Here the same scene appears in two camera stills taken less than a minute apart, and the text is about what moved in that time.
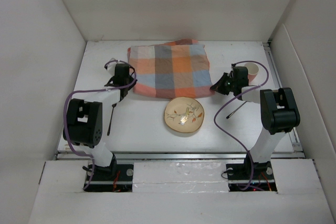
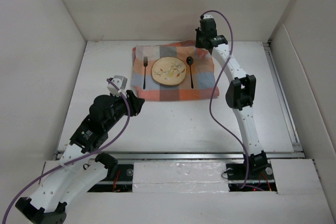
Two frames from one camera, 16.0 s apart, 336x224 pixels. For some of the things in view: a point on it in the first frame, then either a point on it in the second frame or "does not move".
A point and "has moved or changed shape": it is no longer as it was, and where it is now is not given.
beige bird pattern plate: [184, 114] → [168, 71]
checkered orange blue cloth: [178, 70] does not move
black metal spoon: [231, 114] → [189, 61]
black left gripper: [132, 80] → [135, 103]
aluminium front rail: [180, 156] does not move
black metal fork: [113, 105] has moved or changed shape
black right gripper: [218, 86] → [198, 43]
